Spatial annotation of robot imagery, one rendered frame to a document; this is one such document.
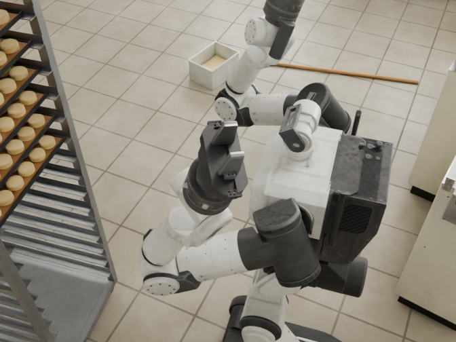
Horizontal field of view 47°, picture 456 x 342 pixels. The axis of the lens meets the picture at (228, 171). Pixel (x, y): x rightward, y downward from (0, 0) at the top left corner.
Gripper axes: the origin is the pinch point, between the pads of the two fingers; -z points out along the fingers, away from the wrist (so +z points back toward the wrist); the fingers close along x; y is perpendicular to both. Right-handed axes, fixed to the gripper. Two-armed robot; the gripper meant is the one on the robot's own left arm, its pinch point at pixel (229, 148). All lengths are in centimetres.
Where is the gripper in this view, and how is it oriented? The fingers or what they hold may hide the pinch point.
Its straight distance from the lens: 75.7
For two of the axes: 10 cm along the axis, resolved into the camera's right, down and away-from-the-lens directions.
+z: -2.1, 3.9, 9.0
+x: -1.9, -9.2, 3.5
